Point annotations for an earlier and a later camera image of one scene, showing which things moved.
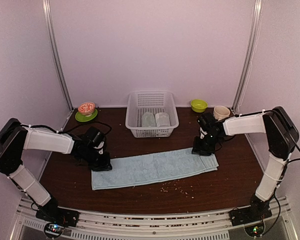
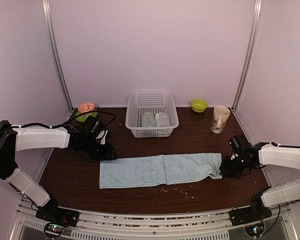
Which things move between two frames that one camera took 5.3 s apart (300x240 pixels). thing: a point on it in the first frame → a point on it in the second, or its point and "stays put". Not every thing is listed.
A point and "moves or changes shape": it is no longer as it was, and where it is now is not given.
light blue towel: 153,167 moves or changes shape
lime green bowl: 198,105 stays put
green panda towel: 148,119 stays put
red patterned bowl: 86,108 stays put
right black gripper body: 206,146 → 234,168
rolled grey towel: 162,119 stays put
